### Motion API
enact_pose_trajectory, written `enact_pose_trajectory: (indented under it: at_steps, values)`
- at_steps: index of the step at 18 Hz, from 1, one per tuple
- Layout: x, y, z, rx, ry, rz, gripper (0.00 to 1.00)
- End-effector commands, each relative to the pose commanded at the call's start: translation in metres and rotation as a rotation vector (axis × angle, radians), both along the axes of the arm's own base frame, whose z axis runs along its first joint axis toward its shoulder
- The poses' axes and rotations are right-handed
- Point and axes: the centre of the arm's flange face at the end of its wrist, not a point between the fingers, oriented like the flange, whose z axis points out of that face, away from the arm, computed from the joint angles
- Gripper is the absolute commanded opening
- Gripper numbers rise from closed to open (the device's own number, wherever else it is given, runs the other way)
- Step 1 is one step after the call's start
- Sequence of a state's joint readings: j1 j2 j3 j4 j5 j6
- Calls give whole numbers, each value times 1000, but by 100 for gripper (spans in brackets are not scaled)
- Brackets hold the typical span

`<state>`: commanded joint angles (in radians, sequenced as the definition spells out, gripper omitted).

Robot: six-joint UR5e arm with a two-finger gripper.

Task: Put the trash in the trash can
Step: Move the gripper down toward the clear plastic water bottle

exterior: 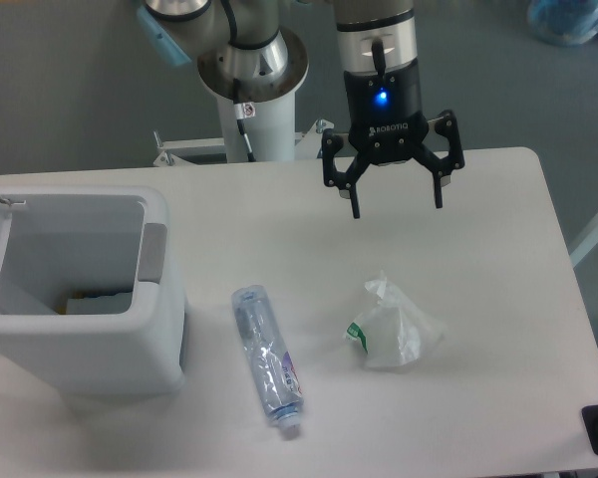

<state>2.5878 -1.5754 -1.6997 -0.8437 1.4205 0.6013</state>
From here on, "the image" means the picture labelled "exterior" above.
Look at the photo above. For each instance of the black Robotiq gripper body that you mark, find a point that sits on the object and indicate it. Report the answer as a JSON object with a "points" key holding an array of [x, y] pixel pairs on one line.
{"points": [[386, 113]]}

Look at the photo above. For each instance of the clear plastic bag green stripe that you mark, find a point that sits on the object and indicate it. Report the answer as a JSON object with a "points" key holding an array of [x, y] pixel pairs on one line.
{"points": [[392, 331]]}

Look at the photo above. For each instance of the clear crushed plastic bottle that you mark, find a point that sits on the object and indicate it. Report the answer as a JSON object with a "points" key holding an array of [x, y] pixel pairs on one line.
{"points": [[270, 363]]}

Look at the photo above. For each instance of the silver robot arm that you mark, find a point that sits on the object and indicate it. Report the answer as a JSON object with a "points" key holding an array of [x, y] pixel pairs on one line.
{"points": [[373, 37]]}

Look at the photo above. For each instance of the white trash can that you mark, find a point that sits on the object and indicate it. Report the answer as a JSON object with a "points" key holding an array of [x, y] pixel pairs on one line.
{"points": [[58, 239]]}

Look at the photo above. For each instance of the trash inside can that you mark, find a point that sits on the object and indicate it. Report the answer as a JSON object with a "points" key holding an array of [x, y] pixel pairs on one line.
{"points": [[95, 303]]}

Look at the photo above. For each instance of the blue plastic bag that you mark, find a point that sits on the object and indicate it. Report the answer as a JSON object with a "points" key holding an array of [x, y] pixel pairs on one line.
{"points": [[563, 23]]}

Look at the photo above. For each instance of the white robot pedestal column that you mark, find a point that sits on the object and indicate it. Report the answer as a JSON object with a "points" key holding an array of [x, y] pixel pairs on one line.
{"points": [[255, 91]]}

